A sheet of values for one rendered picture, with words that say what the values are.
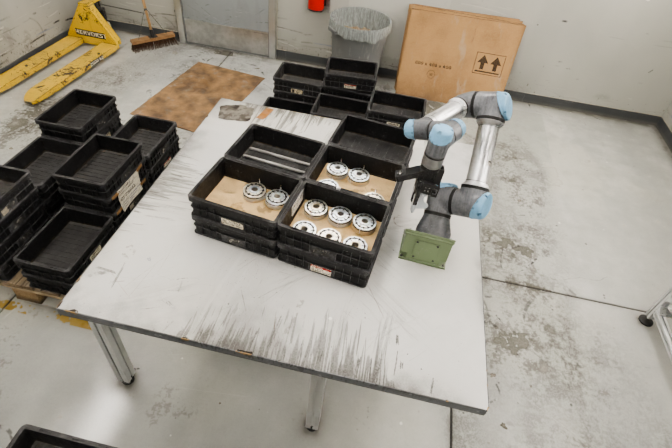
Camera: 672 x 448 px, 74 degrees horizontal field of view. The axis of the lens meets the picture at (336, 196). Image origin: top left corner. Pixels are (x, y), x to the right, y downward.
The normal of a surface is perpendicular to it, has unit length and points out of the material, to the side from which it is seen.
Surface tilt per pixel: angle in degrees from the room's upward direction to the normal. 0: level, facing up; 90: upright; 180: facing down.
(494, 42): 80
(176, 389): 0
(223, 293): 0
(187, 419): 0
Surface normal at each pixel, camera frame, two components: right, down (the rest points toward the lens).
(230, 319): 0.09, -0.73
